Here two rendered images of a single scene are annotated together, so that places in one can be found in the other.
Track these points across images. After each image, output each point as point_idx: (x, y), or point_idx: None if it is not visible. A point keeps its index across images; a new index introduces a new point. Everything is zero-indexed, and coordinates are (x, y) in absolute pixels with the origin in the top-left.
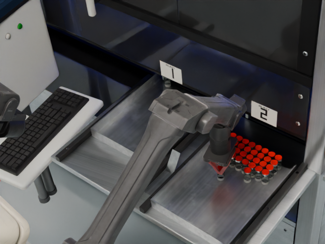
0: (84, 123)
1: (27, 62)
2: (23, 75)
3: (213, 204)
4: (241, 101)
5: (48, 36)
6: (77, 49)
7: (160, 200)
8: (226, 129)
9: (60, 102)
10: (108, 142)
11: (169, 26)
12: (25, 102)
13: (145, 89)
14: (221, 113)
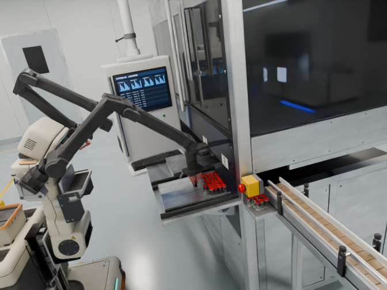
0: None
1: None
2: (162, 137)
3: (181, 196)
4: (205, 145)
5: (179, 126)
6: (194, 138)
7: (163, 188)
8: (190, 154)
9: (173, 153)
10: (167, 164)
11: (202, 115)
12: (161, 151)
13: None
14: (169, 132)
